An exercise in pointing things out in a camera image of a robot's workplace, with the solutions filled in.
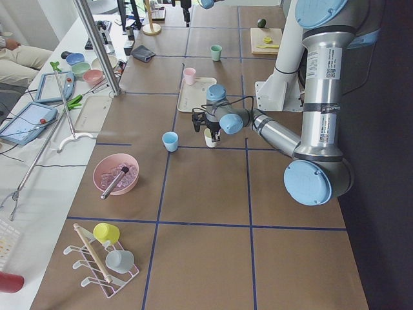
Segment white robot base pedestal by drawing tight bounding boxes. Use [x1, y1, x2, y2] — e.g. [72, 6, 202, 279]
[255, 1, 305, 112]

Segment blue teach pendant far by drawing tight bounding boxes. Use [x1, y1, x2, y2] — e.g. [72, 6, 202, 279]
[34, 71, 75, 104]

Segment yellow cup on rack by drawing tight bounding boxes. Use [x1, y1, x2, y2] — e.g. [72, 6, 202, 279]
[93, 222, 120, 245]

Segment white plastic basket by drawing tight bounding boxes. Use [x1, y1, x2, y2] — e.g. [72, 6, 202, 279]
[0, 217, 23, 271]

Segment yellow-green plastic knife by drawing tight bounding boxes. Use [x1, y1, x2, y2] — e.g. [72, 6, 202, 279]
[256, 45, 279, 49]

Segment blue bowl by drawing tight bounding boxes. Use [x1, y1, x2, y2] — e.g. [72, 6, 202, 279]
[65, 53, 85, 67]

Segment blue teach pendant near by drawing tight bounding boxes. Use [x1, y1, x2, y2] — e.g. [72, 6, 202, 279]
[1, 102, 58, 145]

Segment blue teach pendant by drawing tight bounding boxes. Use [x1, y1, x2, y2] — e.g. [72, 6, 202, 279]
[34, 71, 75, 104]
[1, 102, 58, 145]

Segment red bottle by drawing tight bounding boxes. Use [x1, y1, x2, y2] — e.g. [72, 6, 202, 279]
[0, 272, 25, 293]

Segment blue plastic cup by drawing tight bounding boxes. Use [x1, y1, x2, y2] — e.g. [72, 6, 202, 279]
[162, 131, 179, 152]

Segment green bowl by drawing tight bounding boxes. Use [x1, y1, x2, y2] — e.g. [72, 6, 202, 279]
[71, 62, 90, 77]

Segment pink bowl with ice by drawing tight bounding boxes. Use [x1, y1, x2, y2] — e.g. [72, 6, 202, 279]
[93, 153, 139, 196]

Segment cream bowl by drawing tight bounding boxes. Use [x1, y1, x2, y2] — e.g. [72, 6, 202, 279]
[90, 55, 119, 72]

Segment avocado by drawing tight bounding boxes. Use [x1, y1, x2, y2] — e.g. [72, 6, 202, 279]
[257, 18, 267, 28]

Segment grey folded cloth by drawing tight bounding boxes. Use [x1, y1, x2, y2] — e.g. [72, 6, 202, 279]
[130, 45, 156, 63]

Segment metal reacher grabber tool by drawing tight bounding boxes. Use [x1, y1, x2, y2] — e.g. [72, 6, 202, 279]
[0, 61, 97, 221]

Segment wooden cutting board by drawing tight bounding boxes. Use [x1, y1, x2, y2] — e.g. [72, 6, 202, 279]
[250, 28, 282, 55]

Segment cream rabbit tray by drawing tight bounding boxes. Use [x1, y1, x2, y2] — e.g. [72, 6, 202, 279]
[177, 77, 217, 112]

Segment spare cream tray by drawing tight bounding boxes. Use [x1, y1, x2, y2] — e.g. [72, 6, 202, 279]
[75, 96, 112, 133]

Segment grey cup on rack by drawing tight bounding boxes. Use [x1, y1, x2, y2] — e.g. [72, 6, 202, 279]
[105, 250, 134, 274]

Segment wooden rolling pin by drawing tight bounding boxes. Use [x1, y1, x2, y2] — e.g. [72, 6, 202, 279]
[73, 223, 113, 284]

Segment lemon slices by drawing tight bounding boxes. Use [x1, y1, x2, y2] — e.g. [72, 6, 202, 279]
[263, 36, 272, 44]

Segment aluminium frame post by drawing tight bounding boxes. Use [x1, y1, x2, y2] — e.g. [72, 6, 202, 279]
[74, 0, 122, 97]

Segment green plastic cup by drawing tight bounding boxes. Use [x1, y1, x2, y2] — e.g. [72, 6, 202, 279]
[210, 45, 222, 61]

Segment white wire cup rack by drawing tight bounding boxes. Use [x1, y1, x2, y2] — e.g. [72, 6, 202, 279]
[63, 223, 140, 298]

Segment wooden mug tree stand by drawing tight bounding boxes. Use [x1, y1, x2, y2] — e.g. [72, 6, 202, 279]
[141, 0, 161, 36]

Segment metal scoop handle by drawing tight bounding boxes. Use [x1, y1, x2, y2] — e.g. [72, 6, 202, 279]
[100, 166, 129, 200]

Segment cream plastic cup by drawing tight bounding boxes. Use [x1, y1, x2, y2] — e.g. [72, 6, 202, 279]
[203, 128, 220, 148]

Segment pink bowl on side table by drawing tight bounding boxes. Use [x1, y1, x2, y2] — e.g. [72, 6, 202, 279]
[83, 69, 103, 87]

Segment pink plastic cup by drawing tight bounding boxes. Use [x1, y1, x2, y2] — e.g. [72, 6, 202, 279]
[183, 67, 196, 85]

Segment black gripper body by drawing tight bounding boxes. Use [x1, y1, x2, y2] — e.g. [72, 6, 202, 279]
[180, 0, 192, 14]
[205, 118, 221, 133]

